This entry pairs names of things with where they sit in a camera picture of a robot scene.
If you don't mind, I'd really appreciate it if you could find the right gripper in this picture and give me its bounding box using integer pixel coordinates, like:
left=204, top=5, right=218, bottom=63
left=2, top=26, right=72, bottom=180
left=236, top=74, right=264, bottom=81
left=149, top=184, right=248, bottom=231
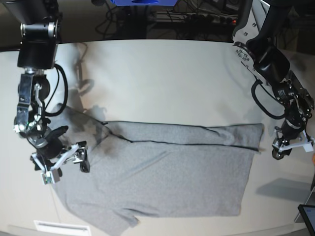
left=31, top=126, right=90, bottom=173

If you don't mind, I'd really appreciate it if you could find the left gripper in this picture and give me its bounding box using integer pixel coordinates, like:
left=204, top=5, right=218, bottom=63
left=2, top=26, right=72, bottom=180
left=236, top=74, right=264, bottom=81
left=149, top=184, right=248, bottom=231
left=272, top=126, right=315, bottom=160

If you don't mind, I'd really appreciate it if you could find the grey T-shirt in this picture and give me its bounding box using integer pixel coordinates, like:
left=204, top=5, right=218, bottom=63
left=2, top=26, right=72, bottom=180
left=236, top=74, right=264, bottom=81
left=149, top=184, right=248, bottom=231
left=51, top=108, right=264, bottom=236

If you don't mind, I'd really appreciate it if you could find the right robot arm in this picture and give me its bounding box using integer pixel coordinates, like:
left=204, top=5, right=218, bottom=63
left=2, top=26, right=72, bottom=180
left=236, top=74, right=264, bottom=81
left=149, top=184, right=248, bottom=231
left=1, top=0, right=90, bottom=177

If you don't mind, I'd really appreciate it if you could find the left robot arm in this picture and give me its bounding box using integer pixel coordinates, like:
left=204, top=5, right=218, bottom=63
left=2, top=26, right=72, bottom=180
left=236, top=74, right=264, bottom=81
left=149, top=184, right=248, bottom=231
left=232, top=0, right=315, bottom=160

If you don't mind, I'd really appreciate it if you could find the black tablet on stand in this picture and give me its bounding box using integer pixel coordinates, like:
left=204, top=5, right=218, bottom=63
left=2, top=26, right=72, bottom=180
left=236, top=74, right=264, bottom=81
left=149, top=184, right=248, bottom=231
left=298, top=205, right=315, bottom=236

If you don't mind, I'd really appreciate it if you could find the white label strip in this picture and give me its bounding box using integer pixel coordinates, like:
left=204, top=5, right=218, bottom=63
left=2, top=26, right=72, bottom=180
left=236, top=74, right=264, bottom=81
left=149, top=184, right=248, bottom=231
left=34, top=220, right=92, bottom=236

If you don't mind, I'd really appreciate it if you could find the black power strip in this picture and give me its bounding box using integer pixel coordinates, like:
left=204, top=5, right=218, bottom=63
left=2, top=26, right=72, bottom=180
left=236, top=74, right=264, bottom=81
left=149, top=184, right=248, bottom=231
left=148, top=11, right=238, bottom=26

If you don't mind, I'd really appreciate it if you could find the blue box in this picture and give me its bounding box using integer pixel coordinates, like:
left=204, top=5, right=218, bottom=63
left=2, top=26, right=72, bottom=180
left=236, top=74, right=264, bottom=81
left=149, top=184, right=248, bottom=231
left=111, top=0, right=177, bottom=6

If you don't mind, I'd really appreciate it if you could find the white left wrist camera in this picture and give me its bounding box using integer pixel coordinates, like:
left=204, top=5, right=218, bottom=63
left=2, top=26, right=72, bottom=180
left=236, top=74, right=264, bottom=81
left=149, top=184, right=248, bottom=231
left=303, top=141, right=314, bottom=152

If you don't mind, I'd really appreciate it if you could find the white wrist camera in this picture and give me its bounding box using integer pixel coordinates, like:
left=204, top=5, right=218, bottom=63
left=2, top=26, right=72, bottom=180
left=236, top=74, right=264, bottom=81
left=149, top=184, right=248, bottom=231
left=41, top=170, right=60, bottom=185
left=303, top=141, right=314, bottom=152

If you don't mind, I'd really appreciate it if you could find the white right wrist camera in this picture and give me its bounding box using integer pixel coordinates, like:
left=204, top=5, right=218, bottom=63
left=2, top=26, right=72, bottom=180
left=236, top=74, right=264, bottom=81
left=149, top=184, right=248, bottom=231
left=41, top=170, right=60, bottom=185

